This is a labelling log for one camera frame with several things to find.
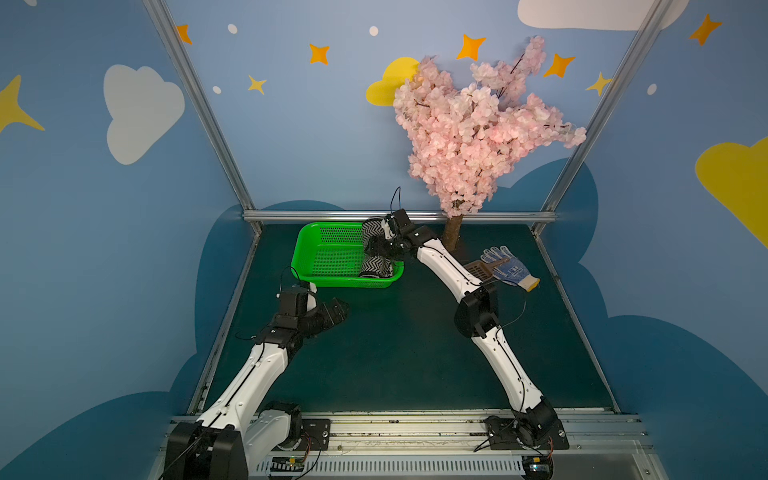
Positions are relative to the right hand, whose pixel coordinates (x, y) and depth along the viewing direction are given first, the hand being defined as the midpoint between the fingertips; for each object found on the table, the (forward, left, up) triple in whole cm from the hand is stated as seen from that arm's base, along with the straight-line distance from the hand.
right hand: (377, 248), depth 101 cm
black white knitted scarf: (-9, 0, +1) cm, 9 cm away
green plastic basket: (+3, +19, -9) cm, 21 cm away
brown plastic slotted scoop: (+1, -38, -11) cm, 39 cm away
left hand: (-25, +9, +2) cm, 27 cm away
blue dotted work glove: (0, -49, -11) cm, 50 cm away
